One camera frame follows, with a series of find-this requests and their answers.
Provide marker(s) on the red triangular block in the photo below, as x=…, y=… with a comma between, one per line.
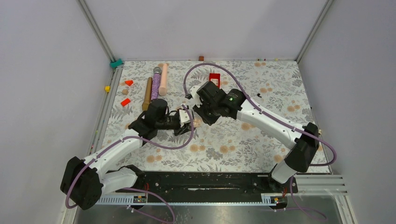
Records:
x=129, y=82

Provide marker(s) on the pink microphone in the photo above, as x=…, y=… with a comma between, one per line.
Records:
x=162, y=90

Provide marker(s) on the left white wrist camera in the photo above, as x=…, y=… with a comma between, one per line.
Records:
x=185, y=117

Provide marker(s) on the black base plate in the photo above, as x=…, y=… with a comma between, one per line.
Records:
x=202, y=187

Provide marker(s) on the red small box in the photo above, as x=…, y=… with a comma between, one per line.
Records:
x=215, y=78

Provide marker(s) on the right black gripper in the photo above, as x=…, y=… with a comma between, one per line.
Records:
x=200, y=111

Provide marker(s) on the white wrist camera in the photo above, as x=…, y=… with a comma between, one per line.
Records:
x=194, y=96
x=185, y=117

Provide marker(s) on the floral patterned table mat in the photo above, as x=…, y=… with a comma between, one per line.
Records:
x=229, y=145

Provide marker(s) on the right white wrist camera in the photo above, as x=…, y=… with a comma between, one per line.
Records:
x=194, y=96

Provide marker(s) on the red flat block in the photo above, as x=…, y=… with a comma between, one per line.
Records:
x=125, y=102

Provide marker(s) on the purple glitter microphone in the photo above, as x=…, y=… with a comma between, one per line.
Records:
x=156, y=82

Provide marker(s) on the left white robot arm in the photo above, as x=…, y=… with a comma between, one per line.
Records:
x=86, y=180

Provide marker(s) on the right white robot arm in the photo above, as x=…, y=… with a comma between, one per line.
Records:
x=301, y=140

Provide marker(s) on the beige earbud charging case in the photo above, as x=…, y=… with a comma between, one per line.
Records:
x=197, y=122

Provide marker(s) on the brown microphone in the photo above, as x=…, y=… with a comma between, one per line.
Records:
x=147, y=96

